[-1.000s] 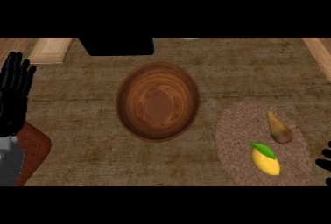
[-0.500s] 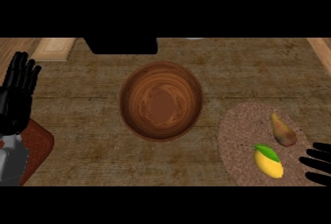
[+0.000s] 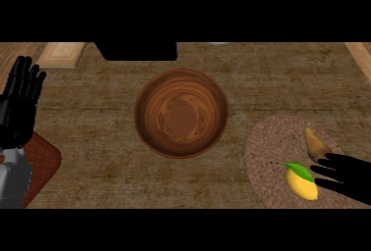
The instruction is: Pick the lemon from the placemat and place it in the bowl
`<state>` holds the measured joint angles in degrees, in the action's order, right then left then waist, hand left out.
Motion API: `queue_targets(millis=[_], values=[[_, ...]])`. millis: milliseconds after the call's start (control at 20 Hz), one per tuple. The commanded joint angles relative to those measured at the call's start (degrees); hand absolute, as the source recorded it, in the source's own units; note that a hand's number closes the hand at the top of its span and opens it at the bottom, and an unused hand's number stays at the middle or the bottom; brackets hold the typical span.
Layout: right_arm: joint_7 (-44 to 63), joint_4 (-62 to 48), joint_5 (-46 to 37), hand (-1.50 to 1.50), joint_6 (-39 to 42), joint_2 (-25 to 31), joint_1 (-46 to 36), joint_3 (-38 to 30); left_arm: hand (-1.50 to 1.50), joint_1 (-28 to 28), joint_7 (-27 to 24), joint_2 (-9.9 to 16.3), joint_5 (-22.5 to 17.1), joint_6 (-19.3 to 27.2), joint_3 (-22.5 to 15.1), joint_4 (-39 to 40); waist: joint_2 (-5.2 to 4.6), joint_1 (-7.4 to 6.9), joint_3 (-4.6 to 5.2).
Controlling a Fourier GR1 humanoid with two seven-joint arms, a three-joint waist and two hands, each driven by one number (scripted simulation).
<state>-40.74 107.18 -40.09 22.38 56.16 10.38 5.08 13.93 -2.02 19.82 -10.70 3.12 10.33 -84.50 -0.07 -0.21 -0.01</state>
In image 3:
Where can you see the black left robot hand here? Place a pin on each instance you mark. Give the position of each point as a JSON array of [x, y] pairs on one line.
[[19, 108]]

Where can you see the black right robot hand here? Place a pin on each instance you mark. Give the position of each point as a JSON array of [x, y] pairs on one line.
[[350, 178]]

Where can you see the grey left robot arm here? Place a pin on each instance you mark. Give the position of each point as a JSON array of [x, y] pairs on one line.
[[13, 176]]

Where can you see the yellow lemon with green leaf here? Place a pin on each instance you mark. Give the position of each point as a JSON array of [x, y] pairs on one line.
[[300, 183]]

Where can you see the round woven brown placemat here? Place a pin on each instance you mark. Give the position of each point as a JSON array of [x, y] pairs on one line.
[[272, 157]]

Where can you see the red-brown woven placemat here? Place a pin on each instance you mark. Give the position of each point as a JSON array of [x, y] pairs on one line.
[[42, 163]]

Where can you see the brown wooden bowl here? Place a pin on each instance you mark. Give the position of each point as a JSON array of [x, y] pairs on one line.
[[180, 113]]

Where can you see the yellow-brown pear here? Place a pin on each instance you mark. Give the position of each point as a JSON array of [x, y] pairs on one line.
[[315, 145]]

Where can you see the pale wooden board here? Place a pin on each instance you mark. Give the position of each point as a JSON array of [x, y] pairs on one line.
[[59, 54]]

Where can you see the black appliance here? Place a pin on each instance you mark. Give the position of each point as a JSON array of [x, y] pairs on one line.
[[138, 51]]

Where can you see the pale wooden strip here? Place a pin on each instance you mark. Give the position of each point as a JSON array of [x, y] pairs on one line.
[[361, 55]]

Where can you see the small white object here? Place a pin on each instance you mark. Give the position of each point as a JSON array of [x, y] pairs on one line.
[[217, 43]]

